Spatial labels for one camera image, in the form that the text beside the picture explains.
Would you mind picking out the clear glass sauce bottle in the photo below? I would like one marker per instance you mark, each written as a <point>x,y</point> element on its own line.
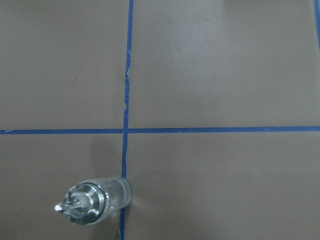
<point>92,201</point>

